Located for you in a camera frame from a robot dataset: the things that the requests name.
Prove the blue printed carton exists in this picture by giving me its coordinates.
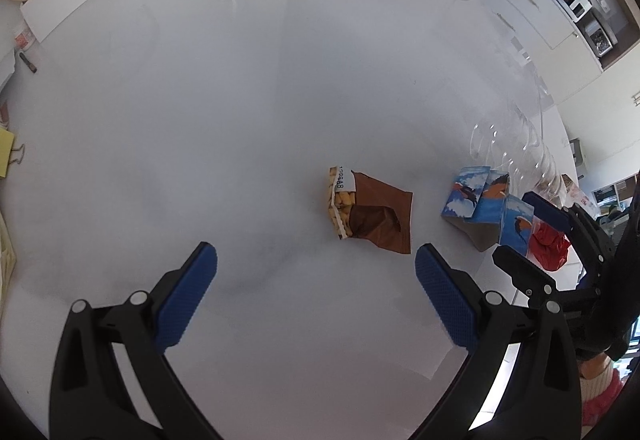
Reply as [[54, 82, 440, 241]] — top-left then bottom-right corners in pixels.
[[440, 166, 534, 256]]

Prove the brown snack wrapper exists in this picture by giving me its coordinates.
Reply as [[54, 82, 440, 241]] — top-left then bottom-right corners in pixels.
[[326, 165, 413, 255]]

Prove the crumpled red paper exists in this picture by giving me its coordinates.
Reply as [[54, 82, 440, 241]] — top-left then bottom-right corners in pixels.
[[529, 221, 570, 272]]

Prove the clear plastic bottle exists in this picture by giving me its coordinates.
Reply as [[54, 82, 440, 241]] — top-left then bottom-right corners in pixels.
[[470, 110, 561, 199]]

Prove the white drawer cabinet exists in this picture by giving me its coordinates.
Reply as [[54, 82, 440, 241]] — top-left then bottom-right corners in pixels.
[[486, 0, 602, 104]]

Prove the yellow notepad with clip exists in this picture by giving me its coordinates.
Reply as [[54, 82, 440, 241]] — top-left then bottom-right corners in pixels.
[[0, 127, 25, 178]]

